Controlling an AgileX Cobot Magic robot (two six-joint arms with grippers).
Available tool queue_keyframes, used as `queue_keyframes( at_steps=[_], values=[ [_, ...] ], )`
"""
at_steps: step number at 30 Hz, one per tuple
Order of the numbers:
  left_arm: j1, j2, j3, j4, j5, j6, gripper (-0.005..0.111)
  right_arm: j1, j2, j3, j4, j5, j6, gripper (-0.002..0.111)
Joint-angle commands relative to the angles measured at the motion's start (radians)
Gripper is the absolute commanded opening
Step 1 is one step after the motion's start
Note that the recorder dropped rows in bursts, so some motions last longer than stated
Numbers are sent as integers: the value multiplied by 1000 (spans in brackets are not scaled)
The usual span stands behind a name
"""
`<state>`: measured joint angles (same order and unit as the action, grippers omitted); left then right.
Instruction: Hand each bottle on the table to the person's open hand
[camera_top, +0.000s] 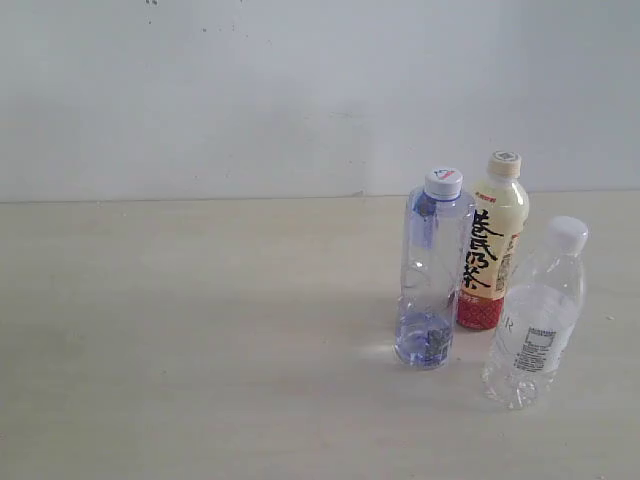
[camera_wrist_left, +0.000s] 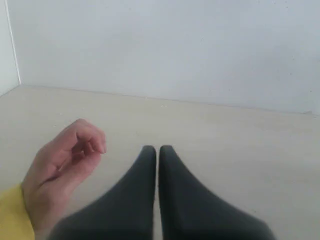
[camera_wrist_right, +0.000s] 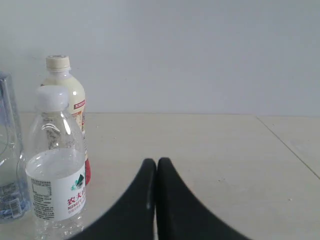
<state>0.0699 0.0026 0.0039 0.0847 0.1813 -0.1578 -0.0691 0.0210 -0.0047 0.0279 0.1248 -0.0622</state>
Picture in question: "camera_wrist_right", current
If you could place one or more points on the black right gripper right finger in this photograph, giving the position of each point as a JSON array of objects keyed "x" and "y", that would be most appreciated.
[{"x": 180, "y": 215}]

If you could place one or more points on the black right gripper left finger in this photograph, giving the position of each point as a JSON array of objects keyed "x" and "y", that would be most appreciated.
[{"x": 132, "y": 215}]

